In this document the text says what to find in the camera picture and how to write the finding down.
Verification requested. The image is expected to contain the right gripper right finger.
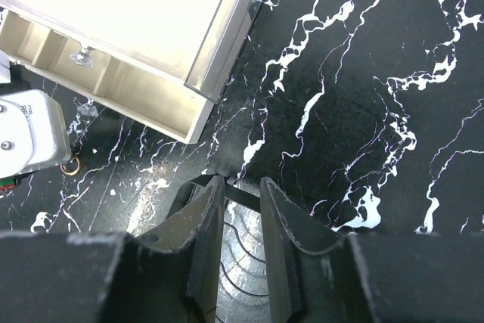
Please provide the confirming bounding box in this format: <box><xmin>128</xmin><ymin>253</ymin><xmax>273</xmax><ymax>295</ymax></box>
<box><xmin>260</xmin><ymin>177</ymin><xmax>378</xmax><ymax>322</ymax></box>

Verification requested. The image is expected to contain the beige jewelry box with drawers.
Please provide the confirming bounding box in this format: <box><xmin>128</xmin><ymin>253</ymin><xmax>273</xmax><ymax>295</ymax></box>
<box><xmin>1</xmin><ymin>0</ymin><xmax>258</xmax><ymax>144</ymax></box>

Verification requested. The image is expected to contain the gold ring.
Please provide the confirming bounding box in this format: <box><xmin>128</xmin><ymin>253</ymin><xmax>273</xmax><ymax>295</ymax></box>
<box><xmin>61</xmin><ymin>155</ymin><xmax>82</xmax><ymax>177</ymax></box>

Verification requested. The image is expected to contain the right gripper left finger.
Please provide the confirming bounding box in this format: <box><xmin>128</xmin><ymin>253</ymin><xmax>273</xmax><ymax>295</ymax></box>
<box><xmin>101</xmin><ymin>175</ymin><xmax>225</xmax><ymax>322</ymax></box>

